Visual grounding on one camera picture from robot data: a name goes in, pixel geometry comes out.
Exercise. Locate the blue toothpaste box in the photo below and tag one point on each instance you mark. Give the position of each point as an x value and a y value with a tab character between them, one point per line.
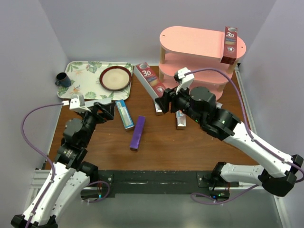
124	114

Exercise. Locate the purple toothpaste box centre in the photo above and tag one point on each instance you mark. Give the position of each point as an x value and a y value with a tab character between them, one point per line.
138	130

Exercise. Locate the silver toothpaste box left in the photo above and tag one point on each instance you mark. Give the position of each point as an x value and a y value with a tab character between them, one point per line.
158	110

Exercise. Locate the silver toothpaste box right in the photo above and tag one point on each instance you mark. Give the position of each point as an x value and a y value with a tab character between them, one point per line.
219	105

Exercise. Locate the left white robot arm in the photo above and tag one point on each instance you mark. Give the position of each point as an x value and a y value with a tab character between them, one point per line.
69	173

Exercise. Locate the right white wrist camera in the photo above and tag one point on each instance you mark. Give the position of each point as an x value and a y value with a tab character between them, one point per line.
184	78

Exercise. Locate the silver toothpaste box middle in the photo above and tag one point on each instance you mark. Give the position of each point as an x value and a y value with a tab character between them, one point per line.
180	120

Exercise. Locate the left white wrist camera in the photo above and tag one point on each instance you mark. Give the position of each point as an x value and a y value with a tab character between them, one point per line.
76	104

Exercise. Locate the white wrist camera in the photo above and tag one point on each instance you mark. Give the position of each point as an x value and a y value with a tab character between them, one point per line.
76	104
184	78

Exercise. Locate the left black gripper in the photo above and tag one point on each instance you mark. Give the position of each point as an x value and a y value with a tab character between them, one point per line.
106	114

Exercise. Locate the silver toothpaste box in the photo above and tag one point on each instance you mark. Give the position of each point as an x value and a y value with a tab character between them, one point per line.
180	120
158	110
219	105

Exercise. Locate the dark blue mug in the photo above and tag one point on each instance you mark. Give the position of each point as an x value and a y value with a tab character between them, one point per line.
63	80

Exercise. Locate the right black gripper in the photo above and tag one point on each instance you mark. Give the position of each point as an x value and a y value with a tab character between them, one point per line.
164	100

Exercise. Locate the pink three-tier shelf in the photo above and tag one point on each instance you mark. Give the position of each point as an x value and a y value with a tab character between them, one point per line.
196	48

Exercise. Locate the red toothpaste box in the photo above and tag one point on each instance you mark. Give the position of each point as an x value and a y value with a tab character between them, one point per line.
149	80
229	45
104	101

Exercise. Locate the brown rimmed beige plate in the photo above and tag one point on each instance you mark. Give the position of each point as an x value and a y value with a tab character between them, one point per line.
115	78

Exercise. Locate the floral serving tray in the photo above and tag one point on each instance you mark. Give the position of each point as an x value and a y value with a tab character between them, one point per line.
84	76

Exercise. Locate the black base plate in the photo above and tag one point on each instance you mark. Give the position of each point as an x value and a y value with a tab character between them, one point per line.
153	182

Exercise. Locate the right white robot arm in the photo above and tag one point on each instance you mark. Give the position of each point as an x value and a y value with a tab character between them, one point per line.
275	172

